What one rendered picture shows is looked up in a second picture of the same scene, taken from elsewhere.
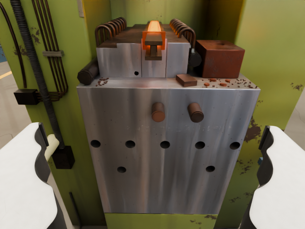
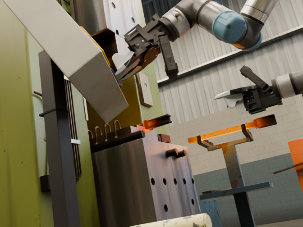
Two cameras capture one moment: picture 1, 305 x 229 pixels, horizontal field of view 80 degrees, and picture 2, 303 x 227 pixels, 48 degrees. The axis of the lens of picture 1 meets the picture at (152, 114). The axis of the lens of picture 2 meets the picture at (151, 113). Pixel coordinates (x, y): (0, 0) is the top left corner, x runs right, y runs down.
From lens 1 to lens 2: 1.23 m
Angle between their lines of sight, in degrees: 77
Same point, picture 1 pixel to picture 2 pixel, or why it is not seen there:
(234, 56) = (168, 138)
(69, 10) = (80, 115)
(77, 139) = not seen: outside the picture
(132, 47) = (141, 128)
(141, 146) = (168, 183)
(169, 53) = (152, 133)
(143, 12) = not seen: hidden behind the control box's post
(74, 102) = (80, 191)
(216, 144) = (188, 180)
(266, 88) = not seen: hidden behind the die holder
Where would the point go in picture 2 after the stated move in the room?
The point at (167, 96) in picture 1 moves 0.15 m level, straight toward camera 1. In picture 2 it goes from (168, 147) to (202, 137)
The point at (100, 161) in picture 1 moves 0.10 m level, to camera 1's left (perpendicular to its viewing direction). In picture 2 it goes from (156, 200) to (140, 202)
